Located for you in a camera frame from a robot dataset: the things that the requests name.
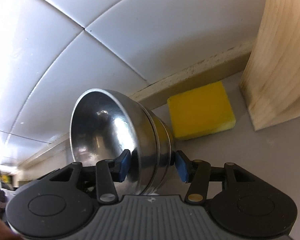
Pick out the small steel bowl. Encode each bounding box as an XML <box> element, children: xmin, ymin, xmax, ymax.
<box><xmin>69</xmin><ymin>89</ymin><xmax>157</xmax><ymax>196</ymax></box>

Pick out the yellow sponge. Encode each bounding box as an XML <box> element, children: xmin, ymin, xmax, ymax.
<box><xmin>167</xmin><ymin>81</ymin><xmax>236</xmax><ymax>140</ymax></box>

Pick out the light wooden block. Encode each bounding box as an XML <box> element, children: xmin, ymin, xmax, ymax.
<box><xmin>239</xmin><ymin>0</ymin><xmax>300</xmax><ymax>131</ymax></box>

